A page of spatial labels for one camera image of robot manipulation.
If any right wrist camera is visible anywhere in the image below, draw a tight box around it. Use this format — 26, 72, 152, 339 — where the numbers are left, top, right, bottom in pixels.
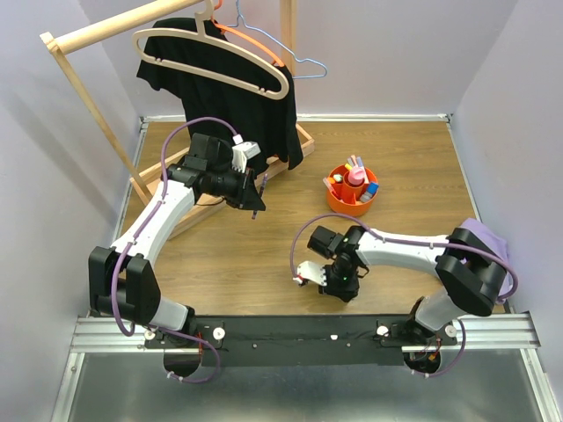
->
293, 260, 326, 287

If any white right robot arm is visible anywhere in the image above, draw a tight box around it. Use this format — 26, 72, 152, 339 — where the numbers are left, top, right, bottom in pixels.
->
294, 225, 508, 345

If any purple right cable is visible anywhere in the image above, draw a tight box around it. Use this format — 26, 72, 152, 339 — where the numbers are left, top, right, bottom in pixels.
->
290, 213, 519, 379

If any black t-shirt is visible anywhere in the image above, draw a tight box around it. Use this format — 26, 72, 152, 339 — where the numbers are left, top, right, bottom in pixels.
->
137, 38, 303, 174

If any pink lidded pen tube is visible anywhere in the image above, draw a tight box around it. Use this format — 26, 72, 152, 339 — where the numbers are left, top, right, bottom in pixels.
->
347, 167, 366, 187

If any orange hanger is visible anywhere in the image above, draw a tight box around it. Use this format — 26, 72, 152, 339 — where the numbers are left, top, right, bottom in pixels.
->
211, 18, 285, 68

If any wooden clothes rack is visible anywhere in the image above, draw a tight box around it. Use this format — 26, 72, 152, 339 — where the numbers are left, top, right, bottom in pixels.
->
40, 0, 317, 241

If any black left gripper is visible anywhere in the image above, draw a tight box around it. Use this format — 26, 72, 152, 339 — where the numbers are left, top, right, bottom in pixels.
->
207, 164, 267, 210

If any dark purple pen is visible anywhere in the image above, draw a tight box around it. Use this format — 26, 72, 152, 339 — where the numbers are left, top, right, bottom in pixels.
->
252, 173, 268, 220

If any purple cable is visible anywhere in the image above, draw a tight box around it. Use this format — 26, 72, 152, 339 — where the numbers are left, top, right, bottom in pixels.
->
110, 116, 243, 384
290, 213, 519, 379

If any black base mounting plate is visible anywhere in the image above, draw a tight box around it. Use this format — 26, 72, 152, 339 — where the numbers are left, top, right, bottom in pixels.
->
144, 313, 458, 367

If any purple cloth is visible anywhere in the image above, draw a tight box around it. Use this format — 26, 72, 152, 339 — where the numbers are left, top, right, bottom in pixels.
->
460, 218, 514, 303

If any blue wire hanger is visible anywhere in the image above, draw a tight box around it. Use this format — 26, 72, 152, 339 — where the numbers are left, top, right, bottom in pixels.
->
233, 1, 328, 80

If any blue glue stick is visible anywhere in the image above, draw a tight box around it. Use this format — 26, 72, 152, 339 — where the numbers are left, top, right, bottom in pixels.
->
364, 182, 379, 197

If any orange round pen organizer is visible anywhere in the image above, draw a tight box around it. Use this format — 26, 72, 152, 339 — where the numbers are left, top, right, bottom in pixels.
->
325, 164, 379, 216

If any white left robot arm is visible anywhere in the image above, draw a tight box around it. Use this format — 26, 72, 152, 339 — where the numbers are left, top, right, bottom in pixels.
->
88, 134, 266, 347

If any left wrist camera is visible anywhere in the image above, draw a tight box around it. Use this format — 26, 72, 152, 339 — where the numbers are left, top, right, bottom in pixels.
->
231, 142, 260, 173

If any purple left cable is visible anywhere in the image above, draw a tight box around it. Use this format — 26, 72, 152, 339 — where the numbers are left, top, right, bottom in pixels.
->
110, 116, 243, 384

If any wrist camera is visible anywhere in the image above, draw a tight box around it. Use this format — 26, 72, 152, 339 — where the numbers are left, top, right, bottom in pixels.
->
293, 260, 326, 287
231, 142, 260, 173

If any small grey round cap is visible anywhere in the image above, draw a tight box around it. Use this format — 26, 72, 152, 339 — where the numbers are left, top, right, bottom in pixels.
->
360, 192, 373, 203

